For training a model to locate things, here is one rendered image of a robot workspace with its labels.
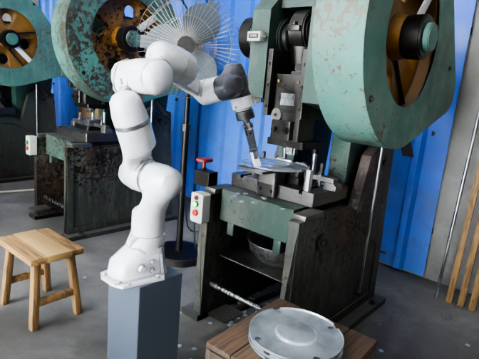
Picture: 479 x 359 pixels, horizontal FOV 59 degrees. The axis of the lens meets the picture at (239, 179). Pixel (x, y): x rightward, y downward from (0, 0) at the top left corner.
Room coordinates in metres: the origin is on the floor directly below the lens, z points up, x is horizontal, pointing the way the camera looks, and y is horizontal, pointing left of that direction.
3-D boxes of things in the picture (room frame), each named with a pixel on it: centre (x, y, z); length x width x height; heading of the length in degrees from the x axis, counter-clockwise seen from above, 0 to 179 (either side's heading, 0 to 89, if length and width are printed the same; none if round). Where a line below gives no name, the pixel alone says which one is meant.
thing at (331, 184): (1.82, -0.36, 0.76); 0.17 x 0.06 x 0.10; 50
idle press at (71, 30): (3.32, 0.86, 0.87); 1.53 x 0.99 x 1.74; 138
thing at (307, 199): (1.93, -0.23, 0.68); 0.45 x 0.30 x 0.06; 50
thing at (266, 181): (1.80, -0.12, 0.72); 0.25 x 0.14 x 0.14; 140
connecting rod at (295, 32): (1.93, -0.23, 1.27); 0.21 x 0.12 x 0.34; 140
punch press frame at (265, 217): (2.04, -0.32, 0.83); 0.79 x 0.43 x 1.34; 140
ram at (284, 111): (1.90, -0.20, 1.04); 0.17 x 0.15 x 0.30; 140
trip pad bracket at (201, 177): (1.96, 0.16, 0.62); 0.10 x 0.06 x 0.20; 50
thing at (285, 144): (1.94, -0.23, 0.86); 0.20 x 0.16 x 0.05; 50
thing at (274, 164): (1.83, -0.15, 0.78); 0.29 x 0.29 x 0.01
